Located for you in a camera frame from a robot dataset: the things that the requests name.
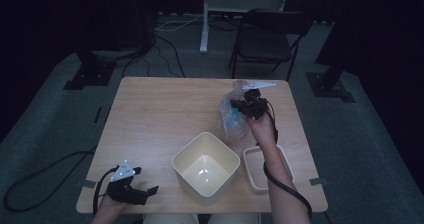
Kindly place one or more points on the black folding chair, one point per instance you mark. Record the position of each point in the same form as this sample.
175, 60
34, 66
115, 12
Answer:
263, 42

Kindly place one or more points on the white metal desk frame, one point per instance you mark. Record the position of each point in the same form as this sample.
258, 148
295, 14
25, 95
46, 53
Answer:
233, 3

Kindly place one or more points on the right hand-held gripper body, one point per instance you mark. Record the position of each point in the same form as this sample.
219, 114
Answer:
256, 105

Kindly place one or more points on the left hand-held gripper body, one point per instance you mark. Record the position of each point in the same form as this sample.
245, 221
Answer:
125, 189

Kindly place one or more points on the clear plastic bag with waste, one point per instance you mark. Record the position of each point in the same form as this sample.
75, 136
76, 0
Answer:
231, 124

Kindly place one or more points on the grey tape strip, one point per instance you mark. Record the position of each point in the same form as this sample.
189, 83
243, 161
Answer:
87, 183
318, 181

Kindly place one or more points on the cream plastic trash bin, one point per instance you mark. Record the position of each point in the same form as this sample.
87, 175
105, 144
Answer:
206, 170

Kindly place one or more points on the person's left hand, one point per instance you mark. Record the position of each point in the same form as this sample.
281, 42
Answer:
113, 204

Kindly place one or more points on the black floor tape strip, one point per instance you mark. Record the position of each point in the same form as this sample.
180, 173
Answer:
97, 114

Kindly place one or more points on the black stand base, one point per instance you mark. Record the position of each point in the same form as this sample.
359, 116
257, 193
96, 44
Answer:
330, 85
90, 74

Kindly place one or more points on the person's right hand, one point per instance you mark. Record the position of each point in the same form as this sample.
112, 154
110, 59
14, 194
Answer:
261, 130

